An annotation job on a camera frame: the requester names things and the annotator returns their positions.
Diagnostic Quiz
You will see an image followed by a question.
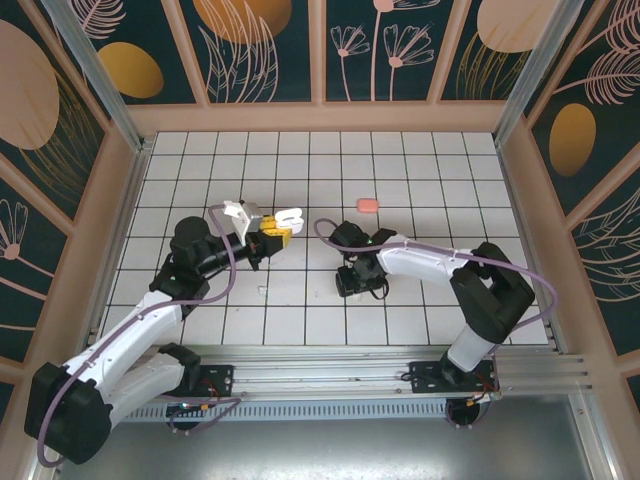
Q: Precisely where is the white earbud charging case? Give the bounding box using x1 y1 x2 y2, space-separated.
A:
274 208 305 234

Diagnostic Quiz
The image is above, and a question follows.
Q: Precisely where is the perforated metal strip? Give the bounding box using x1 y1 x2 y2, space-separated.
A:
107 399 454 422

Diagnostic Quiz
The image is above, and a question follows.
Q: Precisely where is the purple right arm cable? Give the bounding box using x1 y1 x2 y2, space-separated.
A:
313 218 559 359

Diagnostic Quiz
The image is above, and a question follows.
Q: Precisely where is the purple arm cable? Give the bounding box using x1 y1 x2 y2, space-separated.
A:
313 218 559 359
37 203 239 469

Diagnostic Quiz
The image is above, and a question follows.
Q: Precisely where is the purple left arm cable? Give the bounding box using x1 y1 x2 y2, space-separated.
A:
37 203 239 469

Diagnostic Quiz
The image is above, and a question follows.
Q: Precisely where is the aluminium side rail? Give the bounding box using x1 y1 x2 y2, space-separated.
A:
88 139 154 351
493 137 571 357

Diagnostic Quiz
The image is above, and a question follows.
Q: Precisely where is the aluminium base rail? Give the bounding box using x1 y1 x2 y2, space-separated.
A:
87 343 596 401

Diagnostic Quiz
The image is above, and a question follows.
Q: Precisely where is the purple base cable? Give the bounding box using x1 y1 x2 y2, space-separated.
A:
167 397 242 436

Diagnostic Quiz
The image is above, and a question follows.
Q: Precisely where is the aluminium frame post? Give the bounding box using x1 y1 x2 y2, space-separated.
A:
42 0 151 154
573 383 627 480
492 0 591 146

